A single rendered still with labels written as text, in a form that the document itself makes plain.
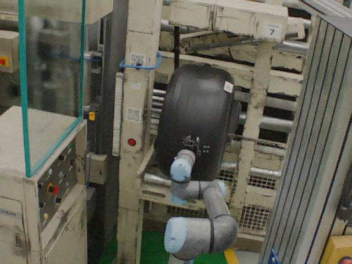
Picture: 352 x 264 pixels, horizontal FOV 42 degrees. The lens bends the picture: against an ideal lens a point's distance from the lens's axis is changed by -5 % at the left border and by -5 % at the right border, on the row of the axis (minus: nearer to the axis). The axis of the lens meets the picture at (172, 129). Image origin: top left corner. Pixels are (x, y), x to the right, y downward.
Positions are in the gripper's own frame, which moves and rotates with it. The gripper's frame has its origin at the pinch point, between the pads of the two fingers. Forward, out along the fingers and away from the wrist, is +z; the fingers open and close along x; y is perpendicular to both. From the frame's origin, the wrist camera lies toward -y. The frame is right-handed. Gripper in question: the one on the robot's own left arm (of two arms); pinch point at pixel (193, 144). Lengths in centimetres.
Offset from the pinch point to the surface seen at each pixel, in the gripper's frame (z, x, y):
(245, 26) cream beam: 43, -13, 51
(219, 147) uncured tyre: 5.1, -11.5, -0.7
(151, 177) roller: 19.2, 21.0, -30.2
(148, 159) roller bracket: 30.0, 26.0, -25.5
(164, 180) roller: 19.3, 14.0, -30.1
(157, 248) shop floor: 78, 23, -115
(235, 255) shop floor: 88, -33, -114
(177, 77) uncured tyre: 18.2, 13.8, 25.2
